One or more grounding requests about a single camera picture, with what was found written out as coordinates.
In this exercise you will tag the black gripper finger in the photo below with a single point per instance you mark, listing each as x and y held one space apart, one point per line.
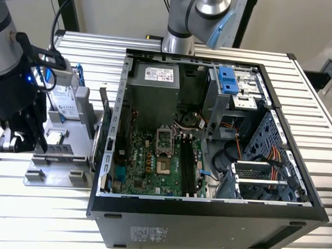
36 127
24 141

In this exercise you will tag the RAM stick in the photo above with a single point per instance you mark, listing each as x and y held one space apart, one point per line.
60 149
59 161

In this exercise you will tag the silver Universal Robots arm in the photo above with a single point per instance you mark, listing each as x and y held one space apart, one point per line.
184 20

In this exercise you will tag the silver CPU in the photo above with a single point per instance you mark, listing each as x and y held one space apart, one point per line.
55 138

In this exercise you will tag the silver hard disk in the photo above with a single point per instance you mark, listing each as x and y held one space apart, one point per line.
67 103

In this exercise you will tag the grey parts rack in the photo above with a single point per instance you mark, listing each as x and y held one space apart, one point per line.
76 148

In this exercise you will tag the blue disk carrier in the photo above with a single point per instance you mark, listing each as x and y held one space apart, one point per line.
80 74

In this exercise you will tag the green graphics card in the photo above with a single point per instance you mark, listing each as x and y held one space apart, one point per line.
106 113

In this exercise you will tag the green motherboard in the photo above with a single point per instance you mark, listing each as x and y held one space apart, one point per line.
142 170

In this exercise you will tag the grey power supply unit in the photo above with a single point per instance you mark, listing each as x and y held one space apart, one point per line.
153 102

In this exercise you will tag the CPU socket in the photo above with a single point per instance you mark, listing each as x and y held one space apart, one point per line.
164 165

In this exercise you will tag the small yellow black plug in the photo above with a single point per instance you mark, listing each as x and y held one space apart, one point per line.
150 37

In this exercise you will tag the black open PC case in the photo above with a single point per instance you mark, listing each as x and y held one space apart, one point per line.
178 227

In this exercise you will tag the metal optical drive cage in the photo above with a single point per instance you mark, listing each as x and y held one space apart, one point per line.
213 104

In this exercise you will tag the blue plastic drive latch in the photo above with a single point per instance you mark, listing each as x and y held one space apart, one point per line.
227 80

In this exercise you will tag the metal disk bay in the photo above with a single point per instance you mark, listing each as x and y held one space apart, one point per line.
252 168

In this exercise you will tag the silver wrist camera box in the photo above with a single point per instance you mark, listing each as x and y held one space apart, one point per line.
64 76

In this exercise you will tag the black metal post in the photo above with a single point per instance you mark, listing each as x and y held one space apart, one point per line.
69 12

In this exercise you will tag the black metal bracket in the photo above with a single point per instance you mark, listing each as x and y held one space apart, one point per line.
316 80

